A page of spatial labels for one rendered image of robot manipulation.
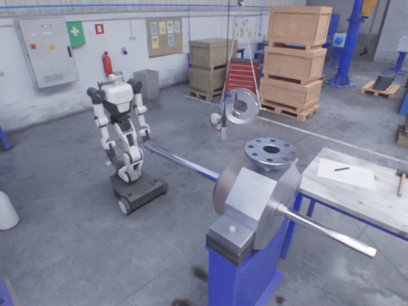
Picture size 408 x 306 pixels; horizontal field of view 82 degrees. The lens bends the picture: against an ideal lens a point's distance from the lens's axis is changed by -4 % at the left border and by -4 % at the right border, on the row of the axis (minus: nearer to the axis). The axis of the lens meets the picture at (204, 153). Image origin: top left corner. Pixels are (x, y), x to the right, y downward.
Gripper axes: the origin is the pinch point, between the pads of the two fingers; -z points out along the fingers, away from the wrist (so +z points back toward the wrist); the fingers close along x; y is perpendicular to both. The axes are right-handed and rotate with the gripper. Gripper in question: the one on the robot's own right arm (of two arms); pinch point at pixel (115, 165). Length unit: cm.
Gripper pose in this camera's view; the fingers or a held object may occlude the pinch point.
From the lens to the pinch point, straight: 278.3
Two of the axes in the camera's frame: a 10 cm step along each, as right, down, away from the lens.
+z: -1.4, -9.1, -3.8
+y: 7.0, -3.6, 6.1
